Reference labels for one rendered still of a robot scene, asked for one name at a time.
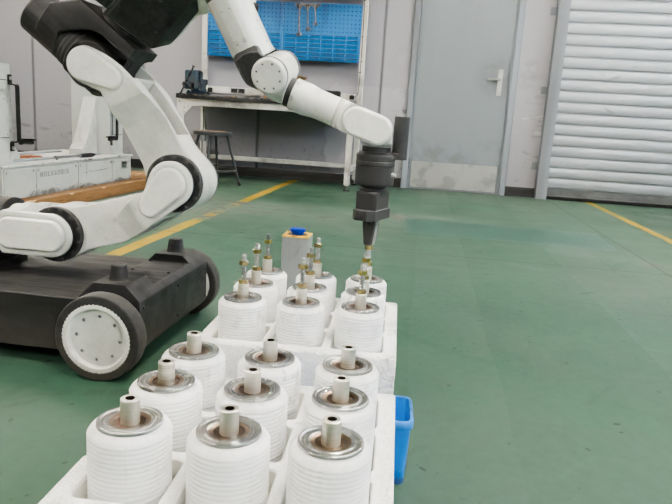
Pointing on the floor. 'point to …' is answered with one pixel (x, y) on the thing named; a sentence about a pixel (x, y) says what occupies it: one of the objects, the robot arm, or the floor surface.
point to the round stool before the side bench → (217, 149)
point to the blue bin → (402, 435)
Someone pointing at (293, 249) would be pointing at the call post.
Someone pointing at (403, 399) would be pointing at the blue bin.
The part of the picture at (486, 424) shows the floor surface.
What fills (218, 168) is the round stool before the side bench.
